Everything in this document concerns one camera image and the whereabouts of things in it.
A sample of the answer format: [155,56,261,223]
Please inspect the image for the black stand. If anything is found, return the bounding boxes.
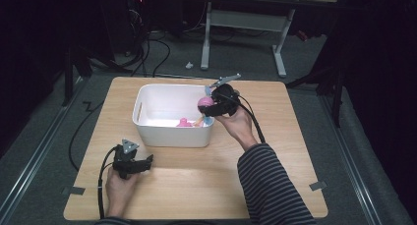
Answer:
[284,37,348,128]
[62,47,92,107]

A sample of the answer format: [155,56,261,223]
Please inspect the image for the pink rubber toy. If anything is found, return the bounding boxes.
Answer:
[176,117,194,128]

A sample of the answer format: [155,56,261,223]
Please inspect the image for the metal floor rail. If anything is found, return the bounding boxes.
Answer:
[0,77,89,216]
[319,93,385,225]

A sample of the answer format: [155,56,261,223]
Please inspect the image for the white plastic bin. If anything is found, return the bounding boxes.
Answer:
[132,84,215,148]

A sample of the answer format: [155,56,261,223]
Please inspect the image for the right hand-held gripper black cable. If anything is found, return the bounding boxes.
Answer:
[217,91,267,144]

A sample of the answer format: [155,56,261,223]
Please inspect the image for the hand-held gripper black cable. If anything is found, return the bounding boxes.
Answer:
[217,91,267,144]
[97,145,119,220]

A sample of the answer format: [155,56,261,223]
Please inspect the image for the bundle of black cables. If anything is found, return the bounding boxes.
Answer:
[111,0,171,78]

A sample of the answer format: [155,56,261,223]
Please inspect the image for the person's left hand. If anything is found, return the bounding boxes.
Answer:
[105,168,141,218]

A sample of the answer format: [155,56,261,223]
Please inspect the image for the pink studded ball rope toy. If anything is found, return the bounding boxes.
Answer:
[193,84,216,127]

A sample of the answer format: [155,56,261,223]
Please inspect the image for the desk with white legs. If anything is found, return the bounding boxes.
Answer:
[200,0,338,79]

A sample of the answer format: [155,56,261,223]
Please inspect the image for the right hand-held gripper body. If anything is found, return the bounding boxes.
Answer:
[209,73,242,117]

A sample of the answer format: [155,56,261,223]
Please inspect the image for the grey tape piece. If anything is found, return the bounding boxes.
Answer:
[309,180,328,192]
[68,186,87,196]

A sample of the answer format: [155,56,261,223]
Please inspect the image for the person's right hand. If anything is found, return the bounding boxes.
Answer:
[214,107,260,151]

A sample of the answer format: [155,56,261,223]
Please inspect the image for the black floor cable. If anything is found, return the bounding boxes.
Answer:
[68,100,105,172]

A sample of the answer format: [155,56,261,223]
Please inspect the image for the left hand-held gripper black cable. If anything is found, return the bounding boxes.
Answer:
[97,145,119,220]

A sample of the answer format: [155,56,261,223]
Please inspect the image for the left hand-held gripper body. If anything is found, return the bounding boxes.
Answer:
[112,139,147,180]

